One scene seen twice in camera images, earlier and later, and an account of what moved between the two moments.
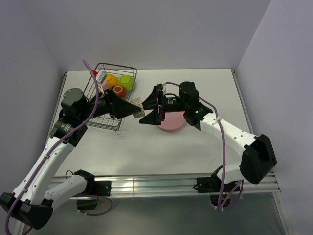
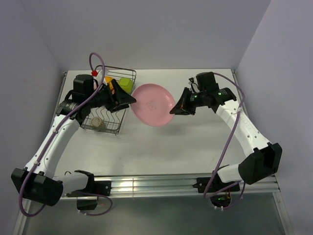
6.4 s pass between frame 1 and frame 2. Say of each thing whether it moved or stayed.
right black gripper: moved
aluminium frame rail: stayed
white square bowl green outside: stayed
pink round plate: moved
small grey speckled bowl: moved
